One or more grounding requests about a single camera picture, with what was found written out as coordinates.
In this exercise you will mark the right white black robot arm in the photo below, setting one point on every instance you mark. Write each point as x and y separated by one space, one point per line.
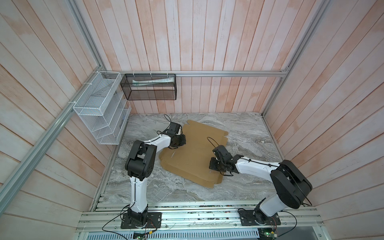
291 186

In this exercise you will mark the white wire mesh shelf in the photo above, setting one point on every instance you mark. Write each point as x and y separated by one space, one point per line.
102 108

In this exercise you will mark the white paper in basket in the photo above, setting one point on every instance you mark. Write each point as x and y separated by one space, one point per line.
153 82

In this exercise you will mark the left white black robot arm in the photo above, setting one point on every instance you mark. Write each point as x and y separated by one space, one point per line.
139 166

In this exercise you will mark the brown cardboard box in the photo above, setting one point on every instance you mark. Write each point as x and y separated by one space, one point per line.
192 160

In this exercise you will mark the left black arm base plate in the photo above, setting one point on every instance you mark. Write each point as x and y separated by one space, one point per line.
133 220

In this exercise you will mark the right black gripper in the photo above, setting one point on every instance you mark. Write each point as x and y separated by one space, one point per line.
211 165

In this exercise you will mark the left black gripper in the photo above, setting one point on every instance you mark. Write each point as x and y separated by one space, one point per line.
182 136

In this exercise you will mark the black wire mesh basket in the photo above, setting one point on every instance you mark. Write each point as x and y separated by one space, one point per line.
148 93

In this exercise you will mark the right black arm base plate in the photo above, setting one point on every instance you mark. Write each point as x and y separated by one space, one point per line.
253 218

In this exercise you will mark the aluminium frame rail front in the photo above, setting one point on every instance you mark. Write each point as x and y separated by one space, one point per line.
195 215

